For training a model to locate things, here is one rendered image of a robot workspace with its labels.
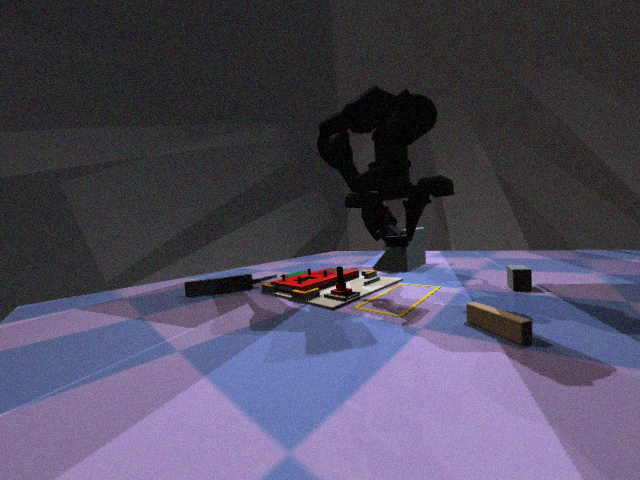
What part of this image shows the black tyre with grey hub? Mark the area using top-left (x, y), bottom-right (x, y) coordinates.
top-left (386, 236), bottom-right (409, 247)

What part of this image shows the brown rectangular block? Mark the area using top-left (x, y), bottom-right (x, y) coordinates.
top-left (466, 302), bottom-right (533, 345)

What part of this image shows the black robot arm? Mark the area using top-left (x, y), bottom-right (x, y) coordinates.
top-left (317, 85), bottom-right (437, 195)

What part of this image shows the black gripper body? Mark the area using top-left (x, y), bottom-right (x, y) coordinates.
top-left (345, 151), bottom-right (454, 208)

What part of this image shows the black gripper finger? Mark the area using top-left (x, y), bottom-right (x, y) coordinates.
top-left (402, 198), bottom-right (431, 242)
top-left (361, 205), bottom-right (390, 242)

